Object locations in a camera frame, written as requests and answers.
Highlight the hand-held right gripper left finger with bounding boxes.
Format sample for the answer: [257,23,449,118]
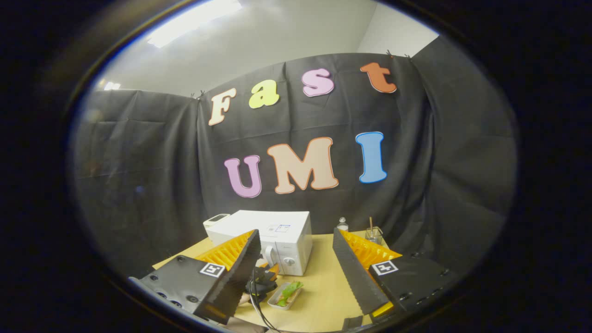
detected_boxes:
[129,229,262,325]

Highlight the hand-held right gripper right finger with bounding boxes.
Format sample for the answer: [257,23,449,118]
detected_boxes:
[333,228,459,323]

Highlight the white tray of green vegetables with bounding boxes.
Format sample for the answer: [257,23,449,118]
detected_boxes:
[267,281,304,310]

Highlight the white microwave oven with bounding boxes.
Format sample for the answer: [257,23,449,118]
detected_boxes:
[207,210,313,277]

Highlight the white toaster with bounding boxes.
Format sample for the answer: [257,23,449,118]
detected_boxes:
[203,214,230,229]

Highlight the black backdrop cloth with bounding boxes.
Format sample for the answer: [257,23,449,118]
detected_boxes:
[69,35,518,278]

